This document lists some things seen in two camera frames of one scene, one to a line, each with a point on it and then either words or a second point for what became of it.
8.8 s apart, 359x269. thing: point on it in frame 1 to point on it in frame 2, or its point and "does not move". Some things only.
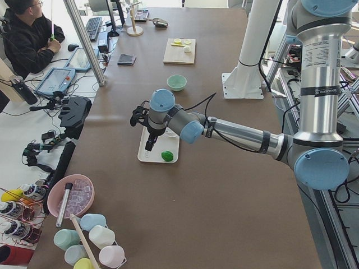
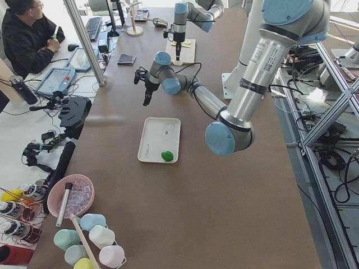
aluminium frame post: x=87 y=41 does not move
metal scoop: x=157 y=22 does not move
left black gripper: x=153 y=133 to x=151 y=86
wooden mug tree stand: x=134 y=31 does not move
